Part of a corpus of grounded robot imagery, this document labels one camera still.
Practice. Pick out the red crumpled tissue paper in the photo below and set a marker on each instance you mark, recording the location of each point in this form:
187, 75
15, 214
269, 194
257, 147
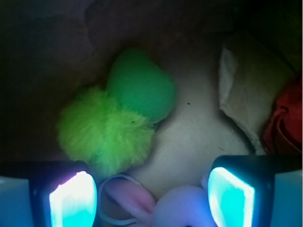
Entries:
284, 131

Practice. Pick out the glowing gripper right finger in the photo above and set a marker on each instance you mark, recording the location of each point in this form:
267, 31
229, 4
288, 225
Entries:
256, 191

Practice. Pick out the pink plush bunny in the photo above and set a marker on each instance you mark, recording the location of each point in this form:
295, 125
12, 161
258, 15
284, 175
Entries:
184, 206

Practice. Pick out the green plush animal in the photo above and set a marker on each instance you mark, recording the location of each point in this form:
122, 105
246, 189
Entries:
112, 128

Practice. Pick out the brown paper bag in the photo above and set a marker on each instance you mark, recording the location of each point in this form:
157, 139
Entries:
227, 58

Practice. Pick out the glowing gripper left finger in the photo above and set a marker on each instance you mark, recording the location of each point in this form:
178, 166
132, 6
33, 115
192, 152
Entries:
47, 194

